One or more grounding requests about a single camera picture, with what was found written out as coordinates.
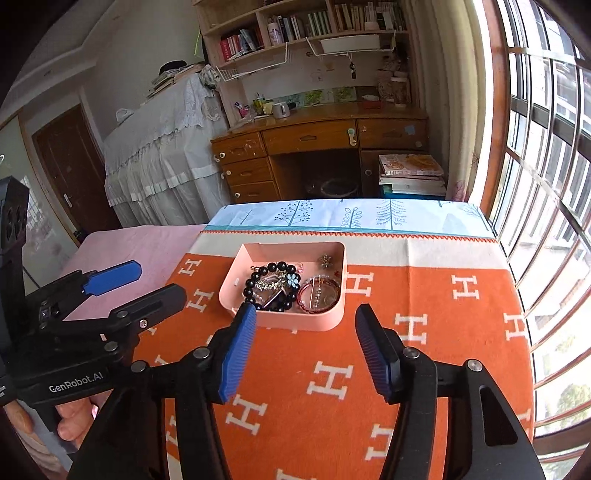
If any tree print tablecloth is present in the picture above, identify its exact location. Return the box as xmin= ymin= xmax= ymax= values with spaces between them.
xmin=205 ymin=198 xmax=497 ymax=243

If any window with metal grille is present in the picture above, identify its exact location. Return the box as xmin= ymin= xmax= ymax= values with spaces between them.
xmin=480 ymin=0 xmax=591 ymax=462

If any red string bracelet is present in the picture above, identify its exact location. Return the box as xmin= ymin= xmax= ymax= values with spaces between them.
xmin=297 ymin=274 xmax=341 ymax=315

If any stack of worn books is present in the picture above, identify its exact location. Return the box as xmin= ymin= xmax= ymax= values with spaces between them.
xmin=147 ymin=62 xmax=204 ymax=97

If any beige floral curtain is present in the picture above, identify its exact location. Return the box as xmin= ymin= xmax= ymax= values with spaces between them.
xmin=406 ymin=0 xmax=490 ymax=206

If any black bead bracelet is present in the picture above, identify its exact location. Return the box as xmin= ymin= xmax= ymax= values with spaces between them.
xmin=243 ymin=261 xmax=302 ymax=312

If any pink bed blanket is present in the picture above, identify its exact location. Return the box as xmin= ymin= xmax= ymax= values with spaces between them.
xmin=60 ymin=224 xmax=208 ymax=324

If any white lace covered piano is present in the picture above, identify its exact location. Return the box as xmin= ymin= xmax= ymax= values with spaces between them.
xmin=102 ymin=69 xmax=232 ymax=227

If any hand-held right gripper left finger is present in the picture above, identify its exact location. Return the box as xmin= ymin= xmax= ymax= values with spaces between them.
xmin=69 ymin=302 xmax=257 ymax=480

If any patterned jar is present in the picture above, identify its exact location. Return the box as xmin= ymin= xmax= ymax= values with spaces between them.
xmin=379 ymin=74 xmax=411 ymax=104

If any row of red books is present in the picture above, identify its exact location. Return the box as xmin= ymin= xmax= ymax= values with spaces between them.
xmin=219 ymin=28 xmax=264 ymax=63

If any row of green books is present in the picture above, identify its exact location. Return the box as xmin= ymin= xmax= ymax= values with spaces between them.
xmin=307 ymin=10 xmax=331 ymax=38

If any wooden desk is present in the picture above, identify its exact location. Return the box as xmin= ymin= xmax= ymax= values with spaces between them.
xmin=211 ymin=102 xmax=430 ymax=204

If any row of beige books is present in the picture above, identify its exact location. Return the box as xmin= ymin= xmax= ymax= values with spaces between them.
xmin=333 ymin=2 xmax=407 ymax=31

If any person's left hand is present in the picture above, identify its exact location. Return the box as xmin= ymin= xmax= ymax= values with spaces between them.
xmin=7 ymin=394 xmax=101 ymax=444

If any brown wooden door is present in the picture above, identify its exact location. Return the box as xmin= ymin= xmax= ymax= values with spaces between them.
xmin=32 ymin=104 xmax=122 ymax=241

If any plush toy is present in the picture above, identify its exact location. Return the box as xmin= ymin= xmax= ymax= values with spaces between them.
xmin=383 ymin=51 xmax=407 ymax=77

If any stack of magazines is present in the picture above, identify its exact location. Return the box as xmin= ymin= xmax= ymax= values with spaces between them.
xmin=378 ymin=154 xmax=448 ymax=200

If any row of white blue books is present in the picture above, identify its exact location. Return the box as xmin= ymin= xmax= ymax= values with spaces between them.
xmin=268 ymin=14 xmax=305 ymax=44

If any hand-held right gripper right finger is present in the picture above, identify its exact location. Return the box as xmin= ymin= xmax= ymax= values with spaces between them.
xmin=355 ymin=302 xmax=548 ymax=480

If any pink plastic tray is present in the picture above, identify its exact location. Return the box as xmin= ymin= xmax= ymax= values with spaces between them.
xmin=218 ymin=241 xmax=347 ymax=332

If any orange letter print blanket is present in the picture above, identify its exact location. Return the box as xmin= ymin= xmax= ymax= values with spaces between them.
xmin=134 ymin=231 xmax=536 ymax=480

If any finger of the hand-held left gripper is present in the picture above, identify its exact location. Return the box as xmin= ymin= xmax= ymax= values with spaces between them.
xmin=39 ymin=283 xmax=188 ymax=344
xmin=25 ymin=260 xmax=143 ymax=324

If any wooden bookshelf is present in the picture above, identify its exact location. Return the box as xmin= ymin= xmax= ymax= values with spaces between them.
xmin=193 ymin=0 xmax=416 ymax=130

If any white oblong tray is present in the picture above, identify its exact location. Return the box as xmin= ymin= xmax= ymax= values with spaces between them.
xmin=320 ymin=34 xmax=382 ymax=51

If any white wire basket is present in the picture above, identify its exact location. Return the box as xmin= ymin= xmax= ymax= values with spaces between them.
xmin=305 ymin=31 xmax=398 ymax=58
xmin=215 ymin=42 xmax=291 ymax=83

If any round trash bin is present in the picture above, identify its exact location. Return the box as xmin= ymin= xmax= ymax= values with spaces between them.
xmin=320 ymin=178 xmax=360 ymax=199

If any row of picture cards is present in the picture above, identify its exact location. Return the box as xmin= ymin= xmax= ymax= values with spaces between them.
xmin=277 ymin=87 xmax=356 ymax=108

